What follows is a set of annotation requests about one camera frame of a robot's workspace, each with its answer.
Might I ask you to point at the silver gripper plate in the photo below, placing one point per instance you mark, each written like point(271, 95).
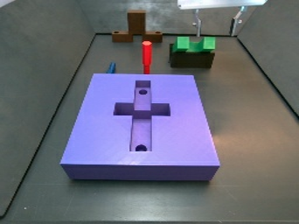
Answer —
point(207, 4)

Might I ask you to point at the red hexagonal peg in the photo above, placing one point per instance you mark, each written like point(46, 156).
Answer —
point(147, 56)

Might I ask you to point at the green U-shaped block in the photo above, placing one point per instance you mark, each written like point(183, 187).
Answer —
point(184, 45)

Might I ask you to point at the blue hexagonal peg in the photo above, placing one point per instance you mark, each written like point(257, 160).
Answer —
point(111, 68)

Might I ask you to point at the brown T-shaped block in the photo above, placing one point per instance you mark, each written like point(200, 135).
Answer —
point(136, 28)

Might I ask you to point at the purple board with cross slot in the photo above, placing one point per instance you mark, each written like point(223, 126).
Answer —
point(140, 130)

